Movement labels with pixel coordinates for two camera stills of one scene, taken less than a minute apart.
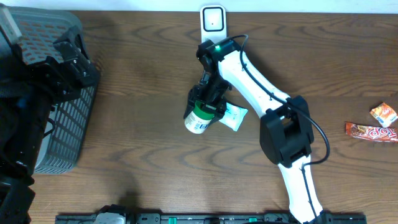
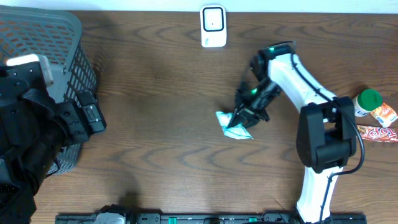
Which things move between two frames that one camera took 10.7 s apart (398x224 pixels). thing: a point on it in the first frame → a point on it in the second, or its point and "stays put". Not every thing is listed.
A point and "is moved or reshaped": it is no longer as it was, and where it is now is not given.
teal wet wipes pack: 234,116 is moved or reshaped
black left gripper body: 61,77 → 69,117
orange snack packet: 373,132 stays put
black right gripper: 194,94 → 244,111
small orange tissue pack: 385,114 stays put
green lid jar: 198,121 → 366,101
